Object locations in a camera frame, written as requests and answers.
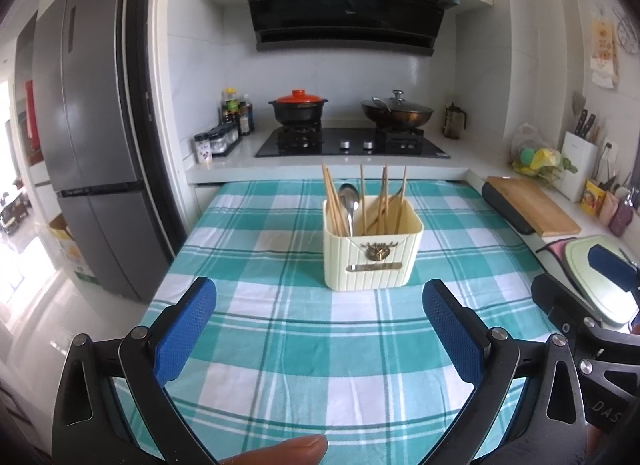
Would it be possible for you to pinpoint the cream ribbed utensil holder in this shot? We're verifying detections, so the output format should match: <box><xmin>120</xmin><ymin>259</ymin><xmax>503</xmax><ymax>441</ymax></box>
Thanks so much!
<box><xmin>322</xmin><ymin>198</ymin><xmax>425</xmax><ymax>292</ymax></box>

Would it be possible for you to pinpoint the teal plaid tablecloth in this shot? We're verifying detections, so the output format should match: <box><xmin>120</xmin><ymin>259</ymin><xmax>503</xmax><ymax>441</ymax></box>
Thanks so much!
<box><xmin>107</xmin><ymin>179</ymin><xmax>563</xmax><ymax>465</ymax></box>

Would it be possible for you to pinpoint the black range hood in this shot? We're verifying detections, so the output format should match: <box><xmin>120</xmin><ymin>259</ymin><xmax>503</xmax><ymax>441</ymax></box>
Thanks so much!
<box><xmin>238</xmin><ymin>0</ymin><xmax>462</xmax><ymax>57</ymax></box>

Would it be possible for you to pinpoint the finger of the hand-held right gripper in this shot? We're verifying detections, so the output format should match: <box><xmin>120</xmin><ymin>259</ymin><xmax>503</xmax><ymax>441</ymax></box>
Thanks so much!
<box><xmin>587</xmin><ymin>245</ymin><xmax>640</xmax><ymax>296</ymax></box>
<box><xmin>531</xmin><ymin>272</ymin><xmax>601</xmax><ymax>346</ymax></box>

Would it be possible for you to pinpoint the black elongated case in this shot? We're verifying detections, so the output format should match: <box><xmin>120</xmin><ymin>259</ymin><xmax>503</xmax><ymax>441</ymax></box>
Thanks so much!
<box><xmin>481</xmin><ymin>181</ymin><xmax>536</xmax><ymax>236</ymax></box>

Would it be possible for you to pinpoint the yellow cap sauce bottle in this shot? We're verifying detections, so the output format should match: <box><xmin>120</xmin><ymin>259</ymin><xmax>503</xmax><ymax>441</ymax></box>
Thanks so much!
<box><xmin>221</xmin><ymin>88</ymin><xmax>240</xmax><ymax>126</ymax></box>

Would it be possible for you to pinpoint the silver metal spoon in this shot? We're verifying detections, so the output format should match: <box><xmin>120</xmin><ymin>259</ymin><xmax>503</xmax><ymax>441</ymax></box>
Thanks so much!
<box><xmin>339</xmin><ymin>183</ymin><xmax>360</xmax><ymax>238</ymax></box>

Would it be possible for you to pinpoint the plastic bag of fruit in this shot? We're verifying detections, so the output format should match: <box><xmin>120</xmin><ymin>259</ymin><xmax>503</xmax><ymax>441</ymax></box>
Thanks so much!
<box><xmin>509</xmin><ymin>122</ymin><xmax>576</xmax><ymax>178</ymax></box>

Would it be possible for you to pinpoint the wok with glass lid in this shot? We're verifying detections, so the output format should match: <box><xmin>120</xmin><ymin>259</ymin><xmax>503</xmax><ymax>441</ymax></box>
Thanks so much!
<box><xmin>361</xmin><ymin>89</ymin><xmax>435</xmax><ymax>130</ymax></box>

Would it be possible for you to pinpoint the person's left hand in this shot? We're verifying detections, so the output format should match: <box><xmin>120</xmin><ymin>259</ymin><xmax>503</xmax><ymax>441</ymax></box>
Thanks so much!
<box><xmin>216</xmin><ymin>434</ymin><xmax>328</xmax><ymax>465</ymax></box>

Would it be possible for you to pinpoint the dark sauce bottle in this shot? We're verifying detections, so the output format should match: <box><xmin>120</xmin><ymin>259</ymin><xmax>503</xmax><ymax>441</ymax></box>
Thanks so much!
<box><xmin>239</xmin><ymin>94</ymin><xmax>254</xmax><ymax>136</ymax></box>

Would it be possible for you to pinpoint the hanging wall calendar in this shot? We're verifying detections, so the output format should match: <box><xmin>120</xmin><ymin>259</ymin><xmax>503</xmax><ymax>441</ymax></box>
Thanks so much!
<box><xmin>591</xmin><ymin>19</ymin><xmax>621</xmax><ymax>90</ymax></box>

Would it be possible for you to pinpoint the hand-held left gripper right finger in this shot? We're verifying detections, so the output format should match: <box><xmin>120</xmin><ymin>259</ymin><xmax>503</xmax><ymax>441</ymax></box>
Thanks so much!
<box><xmin>422</xmin><ymin>279</ymin><xmax>588</xmax><ymax>465</ymax></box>

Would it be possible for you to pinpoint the wooden cutting board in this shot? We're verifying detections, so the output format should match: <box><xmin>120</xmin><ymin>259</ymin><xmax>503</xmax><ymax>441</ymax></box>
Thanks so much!
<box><xmin>486</xmin><ymin>175</ymin><xmax>582</xmax><ymax>238</ymax></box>

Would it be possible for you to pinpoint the cardboard box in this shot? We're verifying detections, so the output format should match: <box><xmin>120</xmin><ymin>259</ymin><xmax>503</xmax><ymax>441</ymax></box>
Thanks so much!
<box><xmin>49</xmin><ymin>212</ymin><xmax>98</xmax><ymax>283</ymax></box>

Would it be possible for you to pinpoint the yellow snack packet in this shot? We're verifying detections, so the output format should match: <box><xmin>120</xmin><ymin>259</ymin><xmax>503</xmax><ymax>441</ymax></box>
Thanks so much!
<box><xmin>581</xmin><ymin>179</ymin><xmax>606</xmax><ymax>216</ymax></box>

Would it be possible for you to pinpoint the black gas stove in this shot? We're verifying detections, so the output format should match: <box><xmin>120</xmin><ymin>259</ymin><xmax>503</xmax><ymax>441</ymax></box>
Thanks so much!
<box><xmin>255</xmin><ymin>126</ymin><xmax>451</xmax><ymax>159</ymax></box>

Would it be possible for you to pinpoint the purple bottle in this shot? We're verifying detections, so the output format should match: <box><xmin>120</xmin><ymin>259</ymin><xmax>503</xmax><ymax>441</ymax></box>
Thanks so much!
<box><xmin>609</xmin><ymin>188</ymin><xmax>636</xmax><ymax>238</ymax></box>

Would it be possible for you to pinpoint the grey refrigerator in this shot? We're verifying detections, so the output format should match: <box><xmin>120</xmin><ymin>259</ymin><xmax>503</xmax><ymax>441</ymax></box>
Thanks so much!
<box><xmin>30</xmin><ymin>0</ymin><xmax>173</xmax><ymax>302</ymax></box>

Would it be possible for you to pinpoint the white knife block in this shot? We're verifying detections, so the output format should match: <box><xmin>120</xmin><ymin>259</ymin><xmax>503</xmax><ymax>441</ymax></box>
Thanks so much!
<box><xmin>554</xmin><ymin>131</ymin><xmax>600</xmax><ymax>202</ymax></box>

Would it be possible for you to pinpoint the bunch of bamboo chopsticks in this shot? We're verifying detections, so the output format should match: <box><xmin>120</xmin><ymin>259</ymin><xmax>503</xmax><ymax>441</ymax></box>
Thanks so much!
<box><xmin>321</xmin><ymin>162</ymin><xmax>408</xmax><ymax>237</ymax></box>

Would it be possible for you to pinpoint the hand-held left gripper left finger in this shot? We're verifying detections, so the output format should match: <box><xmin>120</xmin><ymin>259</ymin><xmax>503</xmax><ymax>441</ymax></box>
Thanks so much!
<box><xmin>52</xmin><ymin>276</ymin><xmax>217</xmax><ymax>465</ymax></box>

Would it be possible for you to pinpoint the black clay pot red lid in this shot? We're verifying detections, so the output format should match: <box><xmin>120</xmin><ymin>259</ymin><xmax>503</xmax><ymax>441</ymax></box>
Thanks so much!
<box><xmin>268</xmin><ymin>89</ymin><xmax>331</xmax><ymax>127</ymax></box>

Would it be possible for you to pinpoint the labelled spice jar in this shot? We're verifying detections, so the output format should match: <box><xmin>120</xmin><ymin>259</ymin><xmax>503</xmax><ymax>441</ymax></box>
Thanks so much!
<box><xmin>194</xmin><ymin>132</ymin><xmax>213</xmax><ymax>165</ymax></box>

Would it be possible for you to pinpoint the glass french press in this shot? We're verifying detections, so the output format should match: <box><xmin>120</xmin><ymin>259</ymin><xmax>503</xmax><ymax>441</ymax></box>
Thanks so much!
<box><xmin>442</xmin><ymin>102</ymin><xmax>468</xmax><ymax>140</ymax></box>

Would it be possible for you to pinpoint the black handled knife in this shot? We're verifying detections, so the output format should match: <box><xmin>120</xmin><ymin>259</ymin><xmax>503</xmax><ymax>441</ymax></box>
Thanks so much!
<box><xmin>574</xmin><ymin>110</ymin><xmax>597</xmax><ymax>138</ymax></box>

